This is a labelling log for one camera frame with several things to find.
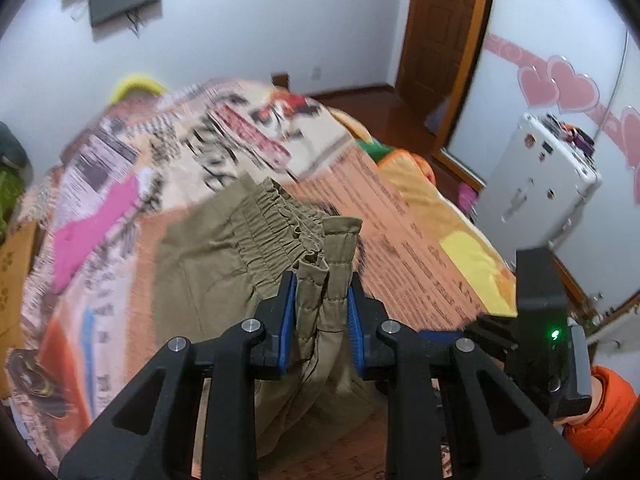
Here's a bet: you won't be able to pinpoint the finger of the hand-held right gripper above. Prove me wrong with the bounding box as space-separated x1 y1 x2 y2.
418 315 520 362

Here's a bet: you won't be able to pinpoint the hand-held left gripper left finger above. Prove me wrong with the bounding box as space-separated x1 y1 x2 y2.
59 271 299 480

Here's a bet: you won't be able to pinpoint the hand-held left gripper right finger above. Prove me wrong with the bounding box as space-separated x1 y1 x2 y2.
346 272 586 480

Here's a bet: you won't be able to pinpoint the olive green pants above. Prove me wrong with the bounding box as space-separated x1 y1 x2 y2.
152 176 377 461

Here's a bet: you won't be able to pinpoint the person's right forearm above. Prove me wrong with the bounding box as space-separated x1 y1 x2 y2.
562 365 640 468

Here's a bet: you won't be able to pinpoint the yellow orange bed sheet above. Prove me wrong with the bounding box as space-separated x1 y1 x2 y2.
350 125 518 318

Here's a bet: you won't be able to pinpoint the white metal cabinet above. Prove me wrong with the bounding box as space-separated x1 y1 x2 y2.
472 112 602 267

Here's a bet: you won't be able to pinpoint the pile of small trinkets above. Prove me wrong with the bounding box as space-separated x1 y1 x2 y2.
545 114 597 159

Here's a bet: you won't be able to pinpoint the printed blanket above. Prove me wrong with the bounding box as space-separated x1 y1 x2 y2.
5 77 518 480

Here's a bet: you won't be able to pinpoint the pink cloth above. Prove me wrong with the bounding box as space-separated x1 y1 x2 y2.
52 172 141 296

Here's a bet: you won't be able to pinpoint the wooden lap desk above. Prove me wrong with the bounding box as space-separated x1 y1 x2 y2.
0 220 41 351

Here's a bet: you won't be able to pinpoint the white sliding door with hearts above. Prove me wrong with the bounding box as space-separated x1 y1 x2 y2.
445 0 640 361

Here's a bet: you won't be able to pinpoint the yellow foam tube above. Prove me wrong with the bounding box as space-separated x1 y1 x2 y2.
111 74 168 106

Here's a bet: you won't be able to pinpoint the wooden door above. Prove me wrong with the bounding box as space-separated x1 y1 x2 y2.
397 0 493 111

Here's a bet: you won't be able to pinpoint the black monitor cable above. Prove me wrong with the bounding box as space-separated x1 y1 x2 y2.
124 6 147 37

